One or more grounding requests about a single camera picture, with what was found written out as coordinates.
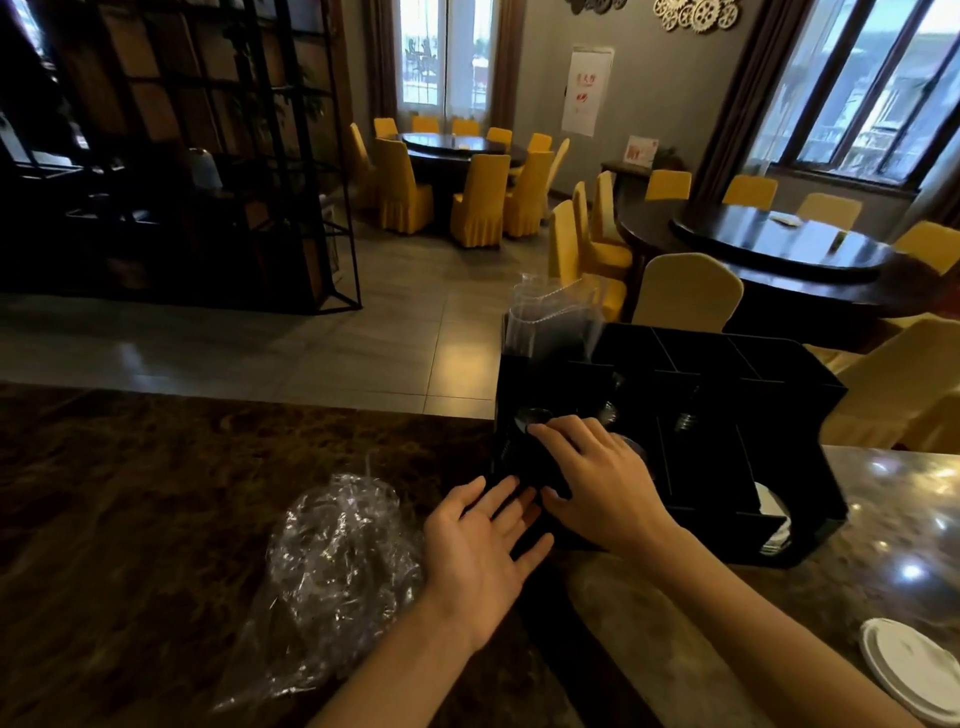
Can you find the white jar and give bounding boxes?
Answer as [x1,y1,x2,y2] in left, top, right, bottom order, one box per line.
[187,147,224,193]

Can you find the white lid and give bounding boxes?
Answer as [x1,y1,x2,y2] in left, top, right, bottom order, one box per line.
[860,617,960,727]

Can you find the black metal shelf divider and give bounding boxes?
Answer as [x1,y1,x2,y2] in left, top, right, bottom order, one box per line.
[0,0,364,316]

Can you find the person's left forearm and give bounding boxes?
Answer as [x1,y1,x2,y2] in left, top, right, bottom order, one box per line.
[307,607,511,728]

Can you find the person's left hand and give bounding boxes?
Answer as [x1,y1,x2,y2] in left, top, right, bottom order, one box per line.
[421,474,556,655]

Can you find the group of yellow covered chairs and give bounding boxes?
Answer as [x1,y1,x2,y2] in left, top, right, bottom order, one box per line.
[547,168,960,455]
[346,116,573,250]

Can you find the dark side table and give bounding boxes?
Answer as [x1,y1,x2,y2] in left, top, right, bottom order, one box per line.
[599,159,654,200]

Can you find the stack of black lids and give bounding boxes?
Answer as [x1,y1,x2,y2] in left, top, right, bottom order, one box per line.
[498,407,575,500]

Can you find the white wall poster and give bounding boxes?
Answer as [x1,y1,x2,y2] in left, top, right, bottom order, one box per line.
[560,46,616,139]

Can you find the dark round dining table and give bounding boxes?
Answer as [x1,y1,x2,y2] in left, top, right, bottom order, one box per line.
[616,196,946,354]
[397,132,528,226]

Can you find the white lids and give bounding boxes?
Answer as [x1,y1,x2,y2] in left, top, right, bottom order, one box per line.
[753,482,794,558]

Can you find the person's right forearm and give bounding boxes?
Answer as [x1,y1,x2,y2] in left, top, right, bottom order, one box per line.
[637,524,928,728]

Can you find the tall bright window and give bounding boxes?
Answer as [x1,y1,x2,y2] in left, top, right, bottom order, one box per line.
[397,0,498,114]

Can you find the clear plastic sleeve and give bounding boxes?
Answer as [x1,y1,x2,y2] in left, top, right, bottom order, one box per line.
[500,273,607,361]

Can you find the clear plastic bag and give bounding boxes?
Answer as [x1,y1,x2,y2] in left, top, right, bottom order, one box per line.
[212,453,427,714]

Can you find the light gear wall decoration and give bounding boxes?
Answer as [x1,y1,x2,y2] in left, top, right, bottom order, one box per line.
[652,0,742,35]

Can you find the dark framed window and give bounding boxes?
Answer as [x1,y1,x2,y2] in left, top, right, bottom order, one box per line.
[746,0,960,189]

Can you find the black compartment organizer tray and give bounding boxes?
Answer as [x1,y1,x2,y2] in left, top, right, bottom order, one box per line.
[491,322,850,569]

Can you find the person's right hand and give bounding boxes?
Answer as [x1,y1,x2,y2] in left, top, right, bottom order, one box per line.
[527,414,682,562]

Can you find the dark round turntable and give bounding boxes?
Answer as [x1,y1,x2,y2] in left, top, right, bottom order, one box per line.
[401,132,511,160]
[669,202,898,285]

